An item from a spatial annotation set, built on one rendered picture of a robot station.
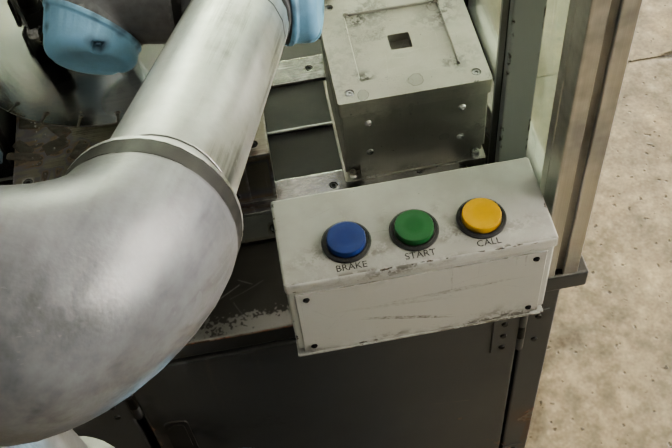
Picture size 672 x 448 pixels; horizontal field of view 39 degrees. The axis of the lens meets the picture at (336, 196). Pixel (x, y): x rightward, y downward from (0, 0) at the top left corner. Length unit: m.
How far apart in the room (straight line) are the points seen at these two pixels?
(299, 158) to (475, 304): 0.32
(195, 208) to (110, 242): 0.05
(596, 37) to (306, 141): 0.51
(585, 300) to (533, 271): 0.99
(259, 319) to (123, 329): 0.70
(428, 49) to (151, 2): 0.48
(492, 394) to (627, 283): 0.71
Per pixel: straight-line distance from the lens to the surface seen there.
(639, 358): 1.97
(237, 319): 1.11
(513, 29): 0.97
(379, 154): 1.17
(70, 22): 0.76
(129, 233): 0.42
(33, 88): 1.12
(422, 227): 0.97
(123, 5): 0.76
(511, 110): 1.05
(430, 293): 1.01
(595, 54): 0.86
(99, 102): 1.08
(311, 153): 1.24
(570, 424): 1.88
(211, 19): 0.63
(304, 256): 0.97
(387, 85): 1.11
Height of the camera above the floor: 1.70
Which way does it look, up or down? 52 degrees down
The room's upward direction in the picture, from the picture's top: 6 degrees counter-clockwise
